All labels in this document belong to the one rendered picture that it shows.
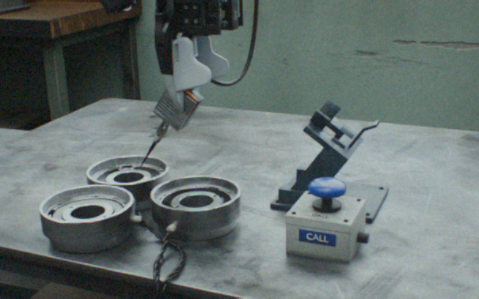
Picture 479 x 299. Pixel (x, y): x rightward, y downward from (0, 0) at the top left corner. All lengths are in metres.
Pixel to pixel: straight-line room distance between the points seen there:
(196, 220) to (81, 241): 0.13
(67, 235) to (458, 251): 0.42
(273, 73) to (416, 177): 1.57
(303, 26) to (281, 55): 0.14
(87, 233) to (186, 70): 0.22
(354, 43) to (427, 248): 1.65
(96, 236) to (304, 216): 0.22
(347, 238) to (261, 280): 0.10
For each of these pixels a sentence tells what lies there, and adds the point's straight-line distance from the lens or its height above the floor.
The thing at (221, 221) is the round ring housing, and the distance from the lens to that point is 0.73.
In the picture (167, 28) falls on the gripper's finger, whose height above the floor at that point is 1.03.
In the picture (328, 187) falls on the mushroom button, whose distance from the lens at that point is 0.69.
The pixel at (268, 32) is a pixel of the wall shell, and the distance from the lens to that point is 2.42.
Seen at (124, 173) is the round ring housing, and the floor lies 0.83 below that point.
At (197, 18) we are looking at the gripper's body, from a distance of 0.76.
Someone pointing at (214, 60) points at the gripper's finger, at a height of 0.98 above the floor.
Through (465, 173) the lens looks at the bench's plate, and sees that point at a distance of 0.95.
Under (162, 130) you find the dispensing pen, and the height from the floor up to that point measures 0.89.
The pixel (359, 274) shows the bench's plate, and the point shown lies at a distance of 0.68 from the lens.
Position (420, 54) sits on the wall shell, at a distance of 2.29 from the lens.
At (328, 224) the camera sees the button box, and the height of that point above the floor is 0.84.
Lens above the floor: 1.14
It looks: 19 degrees down
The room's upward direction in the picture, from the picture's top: 2 degrees counter-clockwise
